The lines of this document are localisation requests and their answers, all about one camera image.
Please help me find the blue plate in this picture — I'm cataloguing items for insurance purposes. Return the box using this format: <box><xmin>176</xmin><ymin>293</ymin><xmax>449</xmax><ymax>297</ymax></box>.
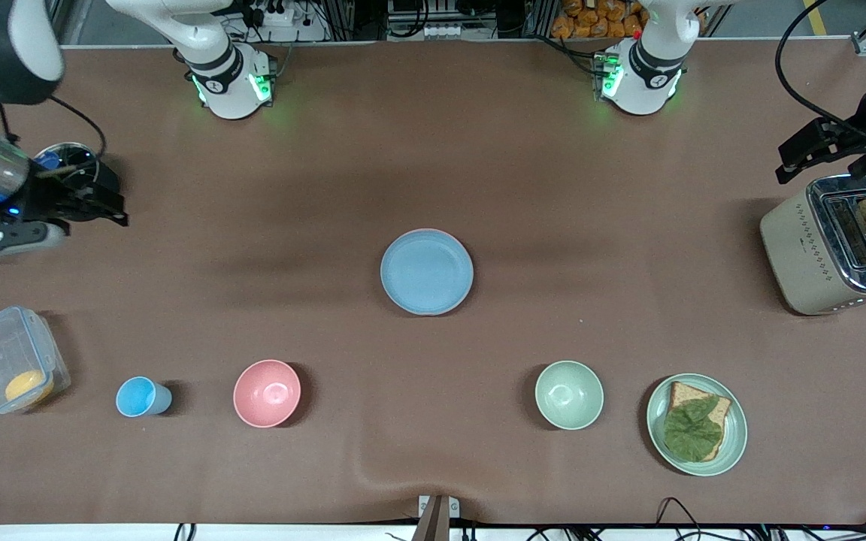
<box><xmin>380</xmin><ymin>228</ymin><xmax>474</xmax><ymax>316</ymax></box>

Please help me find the beige and chrome toaster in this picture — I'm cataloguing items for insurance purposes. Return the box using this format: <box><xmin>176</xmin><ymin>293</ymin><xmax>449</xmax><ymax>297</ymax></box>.
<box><xmin>760</xmin><ymin>174</ymin><xmax>866</xmax><ymax>316</ymax></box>

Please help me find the yellow round food piece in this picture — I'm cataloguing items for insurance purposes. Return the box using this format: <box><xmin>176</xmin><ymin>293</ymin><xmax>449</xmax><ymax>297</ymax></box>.
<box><xmin>5</xmin><ymin>370</ymin><xmax>55</xmax><ymax>407</ymax></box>

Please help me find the blue cup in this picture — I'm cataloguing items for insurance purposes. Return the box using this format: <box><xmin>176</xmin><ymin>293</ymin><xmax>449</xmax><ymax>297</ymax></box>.
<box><xmin>116</xmin><ymin>376</ymin><xmax>173</xmax><ymax>418</ymax></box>

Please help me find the pink bowl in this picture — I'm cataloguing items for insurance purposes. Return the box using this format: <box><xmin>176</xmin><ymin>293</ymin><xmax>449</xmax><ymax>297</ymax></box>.
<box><xmin>233</xmin><ymin>359</ymin><xmax>303</xmax><ymax>429</ymax></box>

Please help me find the bag of orange buns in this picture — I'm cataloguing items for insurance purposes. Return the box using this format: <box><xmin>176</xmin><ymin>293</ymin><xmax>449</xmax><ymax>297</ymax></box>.
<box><xmin>551</xmin><ymin>0</ymin><xmax>646</xmax><ymax>40</ymax></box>

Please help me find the white power strip with plugs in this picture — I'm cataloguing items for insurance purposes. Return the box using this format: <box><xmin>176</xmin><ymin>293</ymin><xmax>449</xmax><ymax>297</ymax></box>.
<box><xmin>230</xmin><ymin>0</ymin><xmax>329</xmax><ymax>42</ymax></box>

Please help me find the brown bread slice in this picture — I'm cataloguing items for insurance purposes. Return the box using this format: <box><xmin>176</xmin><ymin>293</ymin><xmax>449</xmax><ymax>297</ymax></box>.
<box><xmin>666</xmin><ymin>381</ymin><xmax>733</xmax><ymax>461</ymax></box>

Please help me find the green plate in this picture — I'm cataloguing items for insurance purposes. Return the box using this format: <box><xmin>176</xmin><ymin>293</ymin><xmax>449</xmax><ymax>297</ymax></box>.
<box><xmin>646</xmin><ymin>373</ymin><xmax>748</xmax><ymax>477</ymax></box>

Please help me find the green lettuce leaf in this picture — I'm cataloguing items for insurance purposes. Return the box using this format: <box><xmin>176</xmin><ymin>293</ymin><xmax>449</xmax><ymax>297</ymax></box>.
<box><xmin>663</xmin><ymin>397</ymin><xmax>724</xmax><ymax>462</ymax></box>

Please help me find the brown table cover mat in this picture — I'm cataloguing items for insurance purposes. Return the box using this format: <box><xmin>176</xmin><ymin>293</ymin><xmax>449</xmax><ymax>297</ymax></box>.
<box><xmin>0</xmin><ymin>41</ymin><xmax>866</xmax><ymax>527</ymax></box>

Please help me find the green bowl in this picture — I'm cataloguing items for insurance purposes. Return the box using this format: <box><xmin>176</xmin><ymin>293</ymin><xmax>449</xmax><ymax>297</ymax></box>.
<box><xmin>534</xmin><ymin>361</ymin><xmax>605</xmax><ymax>431</ymax></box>

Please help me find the small white power strip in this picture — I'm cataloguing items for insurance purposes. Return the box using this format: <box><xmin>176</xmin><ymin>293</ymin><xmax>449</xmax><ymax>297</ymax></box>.
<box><xmin>386</xmin><ymin>23</ymin><xmax>464</xmax><ymax>41</ymax></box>

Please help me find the black saucepan with blue handle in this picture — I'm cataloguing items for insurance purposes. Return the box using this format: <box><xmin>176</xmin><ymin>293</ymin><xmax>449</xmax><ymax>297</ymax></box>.
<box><xmin>31</xmin><ymin>141</ymin><xmax>123</xmax><ymax>220</ymax></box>

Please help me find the metal table edge bracket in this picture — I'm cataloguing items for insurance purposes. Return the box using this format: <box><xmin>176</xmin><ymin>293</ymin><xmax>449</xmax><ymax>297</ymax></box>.
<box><xmin>412</xmin><ymin>494</ymin><xmax>460</xmax><ymax>541</ymax></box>

